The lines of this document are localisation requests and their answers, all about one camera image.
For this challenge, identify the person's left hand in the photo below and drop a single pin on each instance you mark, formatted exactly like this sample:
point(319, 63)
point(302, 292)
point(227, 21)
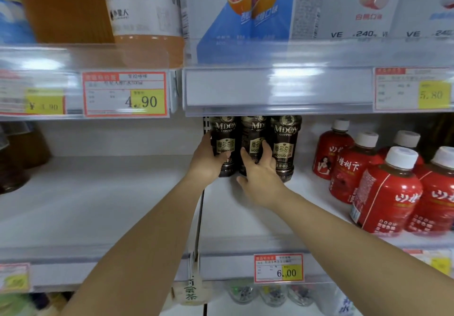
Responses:
point(205, 166)

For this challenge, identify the person's right hand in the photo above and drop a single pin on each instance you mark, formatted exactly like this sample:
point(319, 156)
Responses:
point(264, 184)

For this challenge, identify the brown-capped dark coffee bottle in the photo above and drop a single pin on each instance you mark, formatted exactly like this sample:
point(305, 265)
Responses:
point(225, 138)
point(285, 142)
point(253, 131)

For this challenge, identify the store shelving unit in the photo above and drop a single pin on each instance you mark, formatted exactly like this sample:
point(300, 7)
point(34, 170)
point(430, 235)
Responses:
point(106, 191)

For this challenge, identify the person's right forearm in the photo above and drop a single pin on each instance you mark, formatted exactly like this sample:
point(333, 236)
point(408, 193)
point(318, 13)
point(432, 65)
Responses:
point(354, 248)

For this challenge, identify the person's left forearm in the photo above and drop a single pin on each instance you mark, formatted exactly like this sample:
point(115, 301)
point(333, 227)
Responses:
point(142, 255)

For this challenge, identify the red bottle white cap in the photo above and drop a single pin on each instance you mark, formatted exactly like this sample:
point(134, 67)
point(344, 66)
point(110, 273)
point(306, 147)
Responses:
point(436, 198)
point(349, 177)
point(383, 198)
point(406, 140)
point(328, 156)

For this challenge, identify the clear bottle colourful label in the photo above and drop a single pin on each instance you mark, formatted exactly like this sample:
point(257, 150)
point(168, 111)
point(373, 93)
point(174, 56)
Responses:
point(301, 292)
point(243, 292)
point(273, 294)

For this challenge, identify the white blue drink bottle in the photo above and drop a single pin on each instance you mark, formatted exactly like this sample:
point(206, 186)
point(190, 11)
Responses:
point(340, 305)

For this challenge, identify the pink cherry-label drink bottle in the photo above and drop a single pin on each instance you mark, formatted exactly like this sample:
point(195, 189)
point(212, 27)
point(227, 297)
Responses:
point(142, 7)

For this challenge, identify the tall tea bottle red band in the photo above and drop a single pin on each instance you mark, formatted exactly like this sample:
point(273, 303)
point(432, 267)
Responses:
point(64, 10)

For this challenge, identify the red yellow price tag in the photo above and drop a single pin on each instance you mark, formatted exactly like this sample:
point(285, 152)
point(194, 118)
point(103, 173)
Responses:
point(393, 92)
point(269, 269)
point(440, 266)
point(42, 103)
point(106, 95)
point(14, 280)

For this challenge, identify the row of tall white bottles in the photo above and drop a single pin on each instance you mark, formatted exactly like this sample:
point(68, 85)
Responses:
point(319, 7)

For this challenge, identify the row of amber tea bottles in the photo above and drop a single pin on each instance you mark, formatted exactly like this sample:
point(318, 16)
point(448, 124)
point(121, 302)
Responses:
point(14, 166)

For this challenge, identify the row of white blue-label bottles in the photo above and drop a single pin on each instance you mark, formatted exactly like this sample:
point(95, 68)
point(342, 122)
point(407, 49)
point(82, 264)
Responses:
point(14, 17)

